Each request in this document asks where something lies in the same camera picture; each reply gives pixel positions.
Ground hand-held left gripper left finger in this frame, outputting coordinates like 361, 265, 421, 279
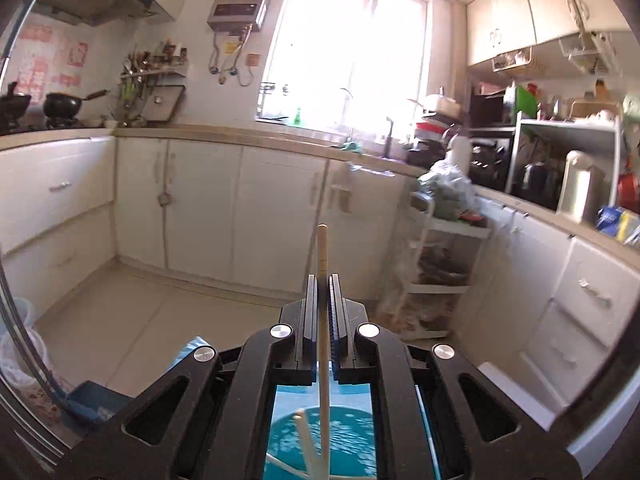
61, 274, 319, 480

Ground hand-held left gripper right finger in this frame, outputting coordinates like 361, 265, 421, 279
327, 274, 584, 480

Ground wooden chopstick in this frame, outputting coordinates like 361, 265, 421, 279
265, 452, 312, 480
316, 224, 334, 480
294, 409, 323, 480

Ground teal perforated plastic basket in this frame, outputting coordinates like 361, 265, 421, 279
262, 384, 444, 480

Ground white trolley cart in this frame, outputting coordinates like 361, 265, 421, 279
399, 189, 495, 342

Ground cream cabinet with doors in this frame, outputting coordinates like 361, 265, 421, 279
114, 132, 416, 301

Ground crumpled plastic bags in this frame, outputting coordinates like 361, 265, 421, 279
416, 159, 482, 222

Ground blue dustpan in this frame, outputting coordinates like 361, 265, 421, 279
64, 380, 135, 428

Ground cream cabinet with drawers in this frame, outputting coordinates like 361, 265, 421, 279
470, 187, 640, 456
0, 132, 118, 311

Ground black microwave oven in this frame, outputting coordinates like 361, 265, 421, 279
469, 94, 518, 192

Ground grey hanging tray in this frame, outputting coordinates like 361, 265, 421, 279
141, 85, 187, 123

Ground kitchen window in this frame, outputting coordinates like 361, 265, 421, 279
256, 0, 432, 137

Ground steel thermos pot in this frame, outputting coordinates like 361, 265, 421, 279
556, 150, 607, 224

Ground bin with plastic bag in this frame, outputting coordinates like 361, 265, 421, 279
0, 296, 52, 403

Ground blue yellow packet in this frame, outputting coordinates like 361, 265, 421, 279
596, 205, 640, 247

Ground white countertop shelf rack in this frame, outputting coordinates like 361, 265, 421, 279
504, 109, 627, 212

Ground red pot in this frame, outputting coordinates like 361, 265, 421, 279
616, 171, 640, 207

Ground black wok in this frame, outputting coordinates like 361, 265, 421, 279
0, 81, 32, 130
42, 89, 112, 122

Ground metal broom handle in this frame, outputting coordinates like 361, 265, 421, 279
0, 240, 68, 413

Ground wall utensil rack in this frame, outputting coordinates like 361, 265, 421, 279
119, 40, 190, 82

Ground cream wall cabinets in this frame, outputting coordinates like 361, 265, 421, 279
466, 0, 632, 67

